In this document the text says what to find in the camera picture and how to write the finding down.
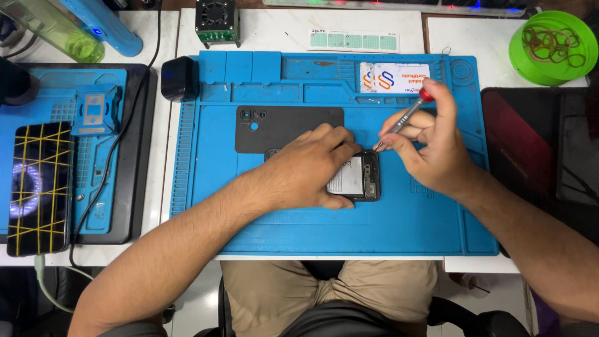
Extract person's left hand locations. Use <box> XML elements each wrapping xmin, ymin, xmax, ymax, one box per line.
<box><xmin>259</xmin><ymin>124</ymin><xmax>362</xmax><ymax>211</ymax></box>

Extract person's right hand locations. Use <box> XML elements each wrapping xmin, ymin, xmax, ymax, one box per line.
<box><xmin>378</xmin><ymin>78</ymin><xmax>478</xmax><ymax>197</ymax></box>

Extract red-capped precision screwdriver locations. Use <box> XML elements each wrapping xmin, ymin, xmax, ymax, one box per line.
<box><xmin>374</xmin><ymin>88</ymin><xmax>436</xmax><ymax>151</ymax></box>

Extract black smartphone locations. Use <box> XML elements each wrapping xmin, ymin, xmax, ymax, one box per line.
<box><xmin>264</xmin><ymin>149</ymin><xmax>381</xmax><ymax>202</ymax></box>

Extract black phone back cover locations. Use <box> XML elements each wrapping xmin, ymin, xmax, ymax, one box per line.
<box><xmin>234</xmin><ymin>106</ymin><xmax>345</xmax><ymax>154</ymax></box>

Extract large blue silicone repair mat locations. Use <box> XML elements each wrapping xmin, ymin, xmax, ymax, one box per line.
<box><xmin>169</xmin><ymin>50</ymin><xmax>499</xmax><ymax>257</ymax></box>

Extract white certificate card packet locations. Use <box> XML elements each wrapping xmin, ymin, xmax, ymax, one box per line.
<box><xmin>359</xmin><ymin>62</ymin><xmax>431</xmax><ymax>94</ymax></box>

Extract black mouse pad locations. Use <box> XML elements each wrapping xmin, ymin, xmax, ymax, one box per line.
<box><xmin>480</xmin><ymin>87</ymin><xmax>599</xmax><ymax>259</ymax></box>

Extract person's beige shorts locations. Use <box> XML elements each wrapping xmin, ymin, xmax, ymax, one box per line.
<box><xmin>220</xmin><ymin>260</ymin><xmax>439</xmax><ymax>337</ymax></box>

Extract white sheet with green pads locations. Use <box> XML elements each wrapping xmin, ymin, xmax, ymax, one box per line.
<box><xmin>307</xmin><ymin>28</ymin><xmax>401</xmax><ymax>53</ymax></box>

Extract small black box device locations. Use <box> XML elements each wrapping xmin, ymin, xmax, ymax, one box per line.
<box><xmin>160</xmin><ymin>56</ymin><xmax>199</xmax><ymax>103</ymax></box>

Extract green round plastic container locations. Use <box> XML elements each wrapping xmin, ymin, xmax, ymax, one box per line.
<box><xmin>509</xmin><ymin>10</ymin><xmax>599</xmax><ymax>87</ymax></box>

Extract rubber bands bunch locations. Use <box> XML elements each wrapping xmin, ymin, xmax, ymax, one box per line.
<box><xmin>521</xmin><ymin>24</ymin><xmax>587</xmax><ymax>68</ymax></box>

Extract black tray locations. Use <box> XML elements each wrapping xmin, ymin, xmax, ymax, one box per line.
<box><xmin>0</xmin><ymin>63</ymin><xmax>159</xmax><ymax>245</ymax></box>

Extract green circuit board fan module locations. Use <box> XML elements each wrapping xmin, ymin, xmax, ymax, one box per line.
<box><xmin>195</xmin><ymin>0</ymin><xmax>241</xmax><ymax>49</ymax></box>

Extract small blue repair mat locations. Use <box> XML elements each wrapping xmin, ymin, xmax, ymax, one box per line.
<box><xmin>0</xmin><ymin>68</ymin><xmax>128</xmax><ymax>236</ymax></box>

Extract blue metal phone fixture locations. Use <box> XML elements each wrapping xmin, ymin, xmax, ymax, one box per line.
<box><xmin>76</xmin><ymin>84</ymin><xmax>120</xmax><ymax>137</ymax></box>

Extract blue handheld tool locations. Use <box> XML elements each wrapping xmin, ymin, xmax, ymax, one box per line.
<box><xmin>58</xmin><ymin>0</ymin><xmax>144</xmax><ymax>58</ymax></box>

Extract black phone with yellow tape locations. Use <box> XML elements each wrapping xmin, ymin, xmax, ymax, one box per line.
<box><xmin>7</xmin><ymin>121</ymin><xmax>75</xmax><ymax>257</ymax></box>

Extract green translucent bottle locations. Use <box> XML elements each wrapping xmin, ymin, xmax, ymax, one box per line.
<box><xmin>0</xmin><ymin>0</ymin><xmax>105</xmax><ymax>64</ymax></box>

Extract black round object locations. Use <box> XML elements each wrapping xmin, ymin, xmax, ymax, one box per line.
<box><xmin>0</xmin><ymin>57</ymin><xmax>41</xmax><ymax>107</ymax></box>

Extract black power cable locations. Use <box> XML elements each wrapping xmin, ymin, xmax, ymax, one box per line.
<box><xmin>69</xmin><ymin>0</ymin><xmax>163</xmax><ymax>269</ymax></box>

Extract light green cable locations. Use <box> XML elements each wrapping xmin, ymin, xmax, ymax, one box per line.
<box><xmin>34</xmin><ymin>254</ymin><xmax>95</xmax><ymax>314</ymax></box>

